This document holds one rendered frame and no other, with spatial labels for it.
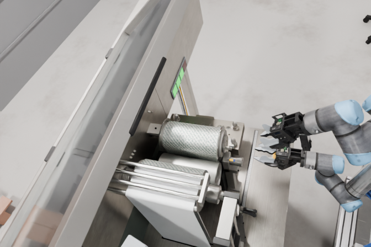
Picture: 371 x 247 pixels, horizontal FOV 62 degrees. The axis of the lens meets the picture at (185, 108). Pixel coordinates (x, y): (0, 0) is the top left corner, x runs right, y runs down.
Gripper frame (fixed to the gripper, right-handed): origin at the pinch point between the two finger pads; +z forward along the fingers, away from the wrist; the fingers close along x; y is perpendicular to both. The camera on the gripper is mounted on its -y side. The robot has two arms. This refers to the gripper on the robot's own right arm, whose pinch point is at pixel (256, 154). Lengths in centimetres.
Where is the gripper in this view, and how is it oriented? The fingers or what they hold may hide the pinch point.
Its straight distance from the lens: 145.8
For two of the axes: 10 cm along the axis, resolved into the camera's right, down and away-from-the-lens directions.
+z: -9.4, -1.2, 3.1
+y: -1.9, -5.9, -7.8
